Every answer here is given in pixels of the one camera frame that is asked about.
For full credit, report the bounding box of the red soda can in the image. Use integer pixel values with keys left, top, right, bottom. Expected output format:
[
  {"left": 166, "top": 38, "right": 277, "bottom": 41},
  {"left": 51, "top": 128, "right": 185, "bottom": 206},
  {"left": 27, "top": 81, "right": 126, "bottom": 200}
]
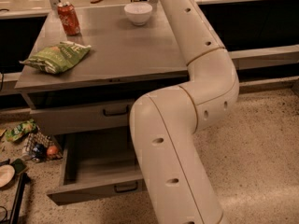
[{"left": 57, "top": 2, "right": 80, "bottom": 35}]

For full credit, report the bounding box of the grey open bottom drawer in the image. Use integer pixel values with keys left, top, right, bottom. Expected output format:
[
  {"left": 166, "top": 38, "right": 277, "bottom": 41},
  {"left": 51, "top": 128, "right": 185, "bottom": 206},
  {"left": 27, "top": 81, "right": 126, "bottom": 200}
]
[{"left": 47, "top": 126, "right": 145, "bottom": 205}]

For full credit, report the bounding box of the grey drawer cabinet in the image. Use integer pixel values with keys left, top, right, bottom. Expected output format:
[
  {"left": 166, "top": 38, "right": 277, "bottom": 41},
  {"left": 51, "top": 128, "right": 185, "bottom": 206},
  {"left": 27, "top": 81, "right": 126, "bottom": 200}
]
[{"left": 14, "top": 2, "right": 191, "bottom": 110}]

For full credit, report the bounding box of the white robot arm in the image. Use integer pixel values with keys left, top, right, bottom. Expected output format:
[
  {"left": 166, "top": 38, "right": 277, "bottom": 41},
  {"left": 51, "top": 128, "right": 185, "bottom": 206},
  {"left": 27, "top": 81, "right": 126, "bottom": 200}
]
[{"left": 130, "top": 0, "right": 239, "bottom": 224}]

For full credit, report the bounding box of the green snack bag on floor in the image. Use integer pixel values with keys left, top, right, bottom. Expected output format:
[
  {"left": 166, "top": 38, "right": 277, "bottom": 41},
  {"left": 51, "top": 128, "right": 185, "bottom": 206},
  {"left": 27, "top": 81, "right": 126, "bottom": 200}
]
[{"left": 5, "top": 119, "right": 37, "bottom": 142}]

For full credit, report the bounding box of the green chip bag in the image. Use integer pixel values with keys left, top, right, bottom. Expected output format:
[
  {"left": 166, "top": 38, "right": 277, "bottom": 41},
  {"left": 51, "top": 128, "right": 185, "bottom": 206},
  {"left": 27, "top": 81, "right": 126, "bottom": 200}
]
[{"left": 20, "top": 41, "right": 91, "bottom": 75}]

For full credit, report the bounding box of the white bowl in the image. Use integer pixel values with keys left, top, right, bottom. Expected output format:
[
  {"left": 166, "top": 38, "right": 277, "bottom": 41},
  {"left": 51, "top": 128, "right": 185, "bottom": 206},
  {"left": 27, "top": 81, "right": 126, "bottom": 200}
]
[{"left": 124, "top": 2, "right": 152, "bottom": 26}]

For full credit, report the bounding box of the black stand on floor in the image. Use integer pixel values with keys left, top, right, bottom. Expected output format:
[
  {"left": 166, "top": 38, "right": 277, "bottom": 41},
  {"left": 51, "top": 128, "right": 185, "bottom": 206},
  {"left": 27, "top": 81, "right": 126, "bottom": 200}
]
[{"left": 0, "top": 173, "right": 30, "bottom": 224}]

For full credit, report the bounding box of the grey middle drawer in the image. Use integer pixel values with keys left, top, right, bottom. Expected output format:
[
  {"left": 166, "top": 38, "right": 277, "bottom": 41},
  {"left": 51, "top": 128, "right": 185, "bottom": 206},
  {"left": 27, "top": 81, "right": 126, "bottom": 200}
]
[{"left": 31, "top": 99, "right": 135, "bottom": 135}]

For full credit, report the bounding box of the round plate on floor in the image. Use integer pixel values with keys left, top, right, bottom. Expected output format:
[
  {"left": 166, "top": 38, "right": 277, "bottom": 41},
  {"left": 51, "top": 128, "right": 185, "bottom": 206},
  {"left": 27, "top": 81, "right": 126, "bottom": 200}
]
[{"left": 0, "top": 164, "right": 15, "bottom": 188}]

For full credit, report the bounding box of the green sponge on floor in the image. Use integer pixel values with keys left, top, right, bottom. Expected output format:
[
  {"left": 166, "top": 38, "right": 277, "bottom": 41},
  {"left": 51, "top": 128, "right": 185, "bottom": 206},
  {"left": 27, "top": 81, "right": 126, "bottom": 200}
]
[{"left": 10, "top": 159, "right": 28, "bottom": 175}]

